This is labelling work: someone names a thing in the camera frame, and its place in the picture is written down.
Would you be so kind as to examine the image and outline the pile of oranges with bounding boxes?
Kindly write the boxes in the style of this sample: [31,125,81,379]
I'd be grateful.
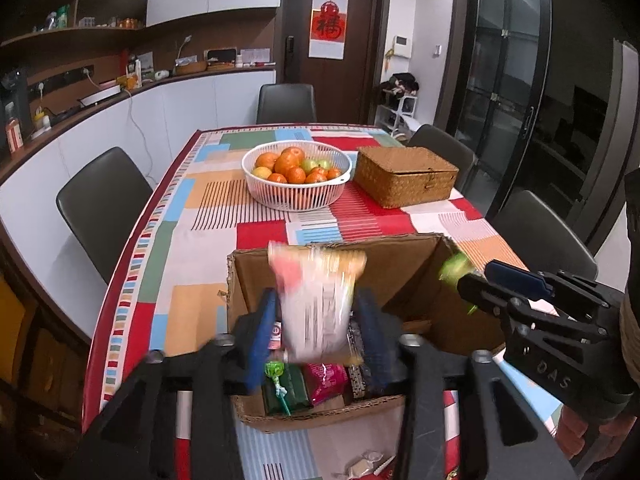
[254,146,343,185]

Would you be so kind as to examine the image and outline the dark grey dining chair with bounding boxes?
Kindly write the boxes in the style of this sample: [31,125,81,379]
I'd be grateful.
[406,124,477,191]
[492,190,599,281]
[56,147,153,283]
[256,83,318,125]

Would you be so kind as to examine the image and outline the red and white door poster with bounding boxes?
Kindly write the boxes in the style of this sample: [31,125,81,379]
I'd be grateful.
[308,0,347,60]

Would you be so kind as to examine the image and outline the white wrapped candy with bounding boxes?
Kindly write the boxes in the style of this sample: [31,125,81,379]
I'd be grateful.
[347,451,383,479]

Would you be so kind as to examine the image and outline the dark brown door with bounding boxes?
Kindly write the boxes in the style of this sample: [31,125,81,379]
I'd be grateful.
[276,0,391,126]

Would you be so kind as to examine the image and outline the dark sliding glass door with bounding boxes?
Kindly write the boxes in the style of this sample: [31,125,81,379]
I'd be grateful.
[540,0,640,256]

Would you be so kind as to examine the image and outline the flat white tray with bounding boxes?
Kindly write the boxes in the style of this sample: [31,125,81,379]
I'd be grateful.
[77,85,122,107]

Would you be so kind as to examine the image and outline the white plastic fruit basket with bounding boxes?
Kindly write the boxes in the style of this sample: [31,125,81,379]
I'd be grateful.
[241,141,353,212]

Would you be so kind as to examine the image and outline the black chocolate bar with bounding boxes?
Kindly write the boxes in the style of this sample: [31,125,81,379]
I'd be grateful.
[346,320,371,400]

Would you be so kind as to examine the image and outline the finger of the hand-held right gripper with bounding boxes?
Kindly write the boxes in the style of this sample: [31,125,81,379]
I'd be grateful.
[484,259,626,319]
[456,272,602,339]

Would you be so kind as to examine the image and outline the person's right forearm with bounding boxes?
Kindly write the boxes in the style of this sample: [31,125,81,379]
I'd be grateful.
[617,167,640,396]

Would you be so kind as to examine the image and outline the pile of dark clothes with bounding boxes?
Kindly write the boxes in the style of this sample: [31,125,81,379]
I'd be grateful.
[380,73,420,97]

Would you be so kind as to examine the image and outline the wooden wall shelf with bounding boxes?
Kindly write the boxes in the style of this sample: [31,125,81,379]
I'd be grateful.
[0,0,148,48]

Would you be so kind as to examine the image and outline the magenta candy packet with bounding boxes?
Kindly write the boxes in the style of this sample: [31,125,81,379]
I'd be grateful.
[304,362,349,406]

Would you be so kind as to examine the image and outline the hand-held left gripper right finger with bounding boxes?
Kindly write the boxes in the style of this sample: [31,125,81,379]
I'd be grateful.
[350,287,576,480]

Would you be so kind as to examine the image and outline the person's right hand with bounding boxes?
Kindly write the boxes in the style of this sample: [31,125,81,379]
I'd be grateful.
[555,404,609,465]

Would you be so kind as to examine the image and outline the white counter cabinets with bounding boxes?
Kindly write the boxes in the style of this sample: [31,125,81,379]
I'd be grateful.
[0,67,277,281]

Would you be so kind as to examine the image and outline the white shelf rack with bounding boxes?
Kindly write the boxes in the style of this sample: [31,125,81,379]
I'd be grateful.
[375,91,418,136]

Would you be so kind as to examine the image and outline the dark framed glass door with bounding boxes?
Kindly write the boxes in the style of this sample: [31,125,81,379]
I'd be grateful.
[435,0,556,211]

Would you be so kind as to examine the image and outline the green candy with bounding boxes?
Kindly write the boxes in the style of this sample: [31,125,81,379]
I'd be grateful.
[439,254,483,316]

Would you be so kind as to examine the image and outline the pale yellow bread packet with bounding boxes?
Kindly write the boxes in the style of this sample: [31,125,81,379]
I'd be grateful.
[267,241,368,363]

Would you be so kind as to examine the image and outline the woven wicker box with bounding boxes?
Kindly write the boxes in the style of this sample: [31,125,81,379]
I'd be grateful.
[354,146,460,209]

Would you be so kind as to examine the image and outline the dark green snack packet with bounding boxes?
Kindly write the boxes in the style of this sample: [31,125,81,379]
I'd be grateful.
[262,365,313,416]

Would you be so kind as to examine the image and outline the white power cord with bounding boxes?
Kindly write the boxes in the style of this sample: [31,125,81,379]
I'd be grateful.
[127,89,153,181]

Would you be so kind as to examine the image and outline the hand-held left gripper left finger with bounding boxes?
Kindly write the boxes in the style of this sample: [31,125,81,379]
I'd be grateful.
[65,287,281,480]

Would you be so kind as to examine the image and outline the green lollipop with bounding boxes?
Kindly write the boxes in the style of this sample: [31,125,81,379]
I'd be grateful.
[264,360,293,416]

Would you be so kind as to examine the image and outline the brown cardboard box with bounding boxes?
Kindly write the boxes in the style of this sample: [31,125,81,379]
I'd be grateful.
[226,232,506,433]

